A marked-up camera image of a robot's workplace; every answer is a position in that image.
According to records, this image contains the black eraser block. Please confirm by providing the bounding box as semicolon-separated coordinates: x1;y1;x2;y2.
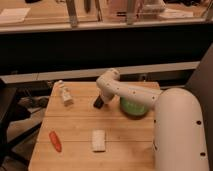
93;96;104;109

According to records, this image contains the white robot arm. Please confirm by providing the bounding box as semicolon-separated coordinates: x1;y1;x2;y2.
96;68;210;171

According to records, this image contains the green bowl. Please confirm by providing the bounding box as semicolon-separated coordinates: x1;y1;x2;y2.
120;97;148;118

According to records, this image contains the white sponge block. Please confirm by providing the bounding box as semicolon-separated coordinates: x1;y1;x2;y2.
92;130;106;152

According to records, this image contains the white toy figurine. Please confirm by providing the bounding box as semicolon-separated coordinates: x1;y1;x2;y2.
58;80;73;106

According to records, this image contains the orange toy carrot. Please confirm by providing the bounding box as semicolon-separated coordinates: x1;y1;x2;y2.
49;131;62;152

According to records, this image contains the white paper sheet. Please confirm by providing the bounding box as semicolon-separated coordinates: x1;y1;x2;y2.
0;8;30;24

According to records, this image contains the metal frame post right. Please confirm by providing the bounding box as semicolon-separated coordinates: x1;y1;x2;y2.
126;0;136;25

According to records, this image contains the metal frame post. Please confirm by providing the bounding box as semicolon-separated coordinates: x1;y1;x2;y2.
66;0;78;28
126;0;136;25

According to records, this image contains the metal frame post left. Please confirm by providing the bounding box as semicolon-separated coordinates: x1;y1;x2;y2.
66;0;78;28

